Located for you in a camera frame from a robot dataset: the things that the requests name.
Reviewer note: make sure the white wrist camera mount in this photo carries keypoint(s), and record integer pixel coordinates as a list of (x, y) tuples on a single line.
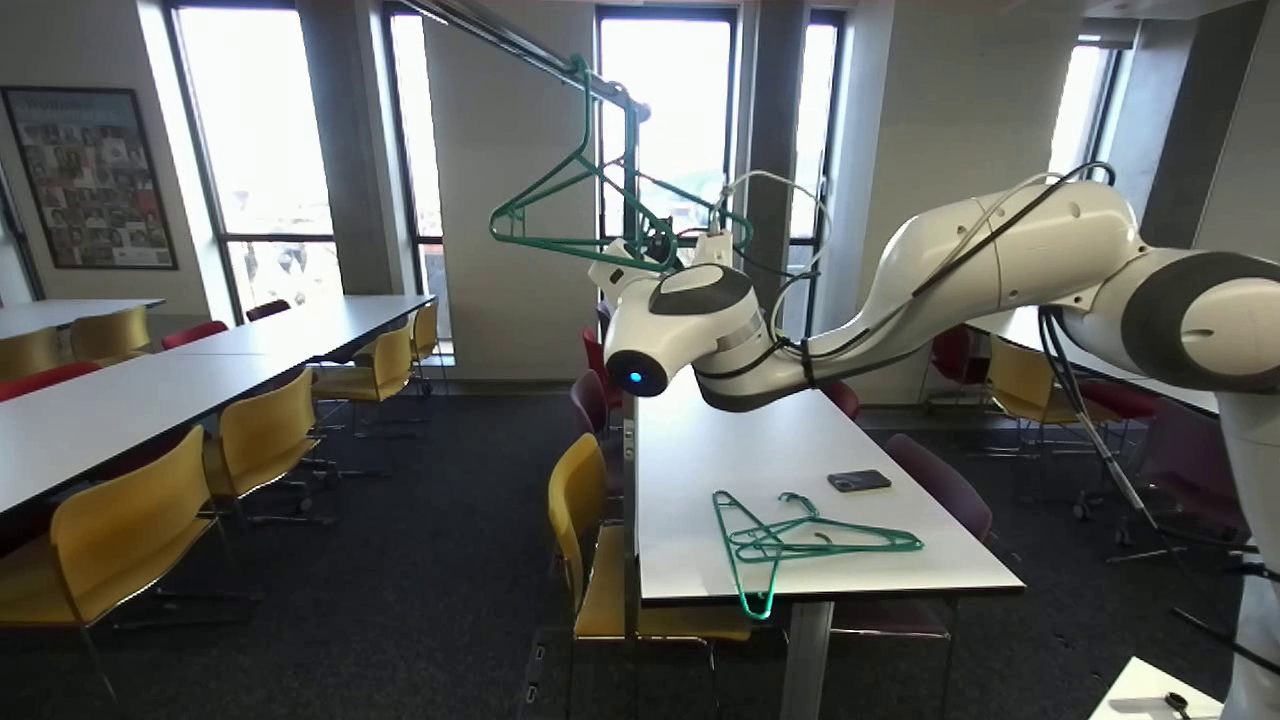
[(611, 283)]

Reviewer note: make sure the dark red chair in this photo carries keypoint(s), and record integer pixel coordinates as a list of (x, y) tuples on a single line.
[(840, 402)]

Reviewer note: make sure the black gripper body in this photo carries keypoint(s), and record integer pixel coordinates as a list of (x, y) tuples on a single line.
[(700, 289)]

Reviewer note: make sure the yellow chair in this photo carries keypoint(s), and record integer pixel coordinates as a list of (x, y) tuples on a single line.
[(387, 362), (427, 328), (1026, 381), (120, 525), (266, 432), (572, 503), (115, 338), (35, 359)]

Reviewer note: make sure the tall window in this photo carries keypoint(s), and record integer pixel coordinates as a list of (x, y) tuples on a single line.
[(416, 145), (812, 122), (1086, 106), (683, 92), (255, 122)]

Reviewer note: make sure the black smartphone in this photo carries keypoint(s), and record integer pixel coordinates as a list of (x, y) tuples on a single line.
[(856, 480)]

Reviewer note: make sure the white robot stand top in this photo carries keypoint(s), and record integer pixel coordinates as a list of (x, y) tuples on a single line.
[(1134, 685)]

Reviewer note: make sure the purple chair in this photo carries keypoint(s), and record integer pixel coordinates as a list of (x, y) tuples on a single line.
[(945, 485), (585, 404), (1195, 467)]

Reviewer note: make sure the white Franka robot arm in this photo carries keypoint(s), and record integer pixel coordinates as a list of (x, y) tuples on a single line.
[(1013, 254)]

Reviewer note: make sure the framed wall poster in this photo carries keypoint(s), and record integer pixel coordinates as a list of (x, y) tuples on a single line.
[(95, 181)]

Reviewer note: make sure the metal clothes rail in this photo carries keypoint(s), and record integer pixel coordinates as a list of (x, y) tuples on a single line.
[(631, 145)]

